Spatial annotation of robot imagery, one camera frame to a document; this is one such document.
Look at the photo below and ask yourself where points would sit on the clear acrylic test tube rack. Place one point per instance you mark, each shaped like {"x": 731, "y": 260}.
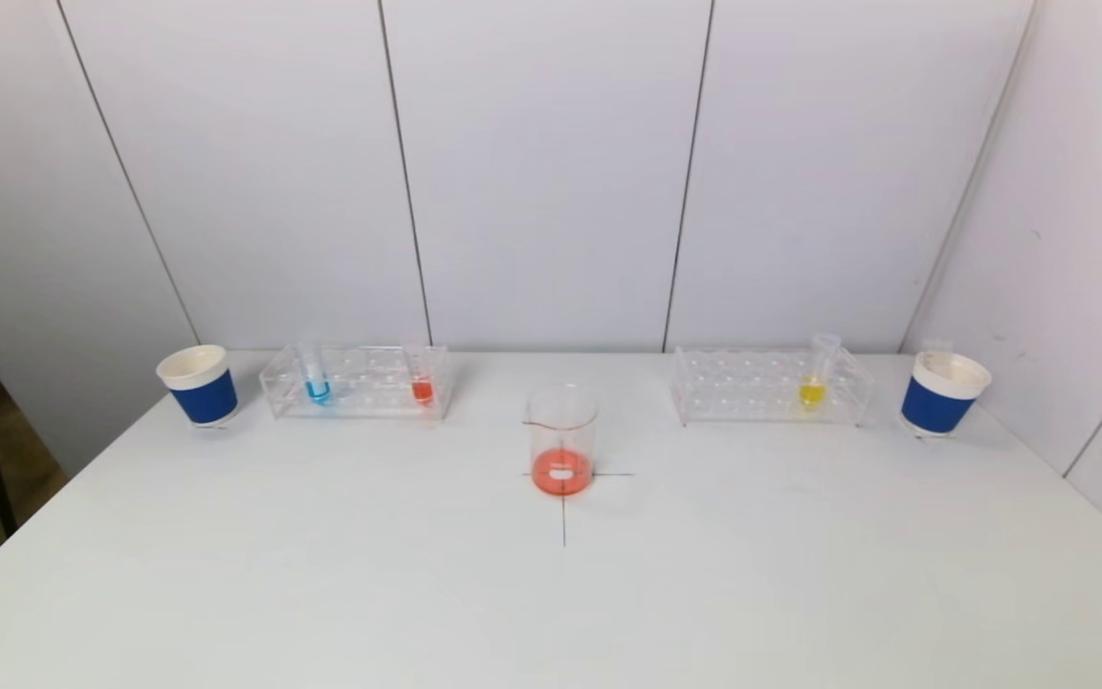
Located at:
{"x": 761, "y": 388}
{"x": 369, "y": 383}

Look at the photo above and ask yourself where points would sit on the blue pigment test tube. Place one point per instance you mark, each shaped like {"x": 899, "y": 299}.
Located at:
{"x": 318, "y": 389}

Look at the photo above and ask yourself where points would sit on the clear glass beaker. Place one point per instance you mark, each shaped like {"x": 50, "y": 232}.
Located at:
{"x": 562, "y": 450}

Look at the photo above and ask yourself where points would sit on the orange pigment test tube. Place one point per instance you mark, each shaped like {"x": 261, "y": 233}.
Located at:
{"x": 423, "y": 390}

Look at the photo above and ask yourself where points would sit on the red pigment test tube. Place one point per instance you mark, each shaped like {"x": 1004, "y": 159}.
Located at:
{"x": 937, "y": 352}

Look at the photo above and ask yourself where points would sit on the yellow pigment test tube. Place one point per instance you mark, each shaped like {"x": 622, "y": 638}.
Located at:
{"x": 811, "y": 392}

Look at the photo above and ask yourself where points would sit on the blue white paper cup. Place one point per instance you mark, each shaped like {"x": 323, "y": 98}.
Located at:
{"x": 204, "y": 397}
{"x": 938, "y": 407}

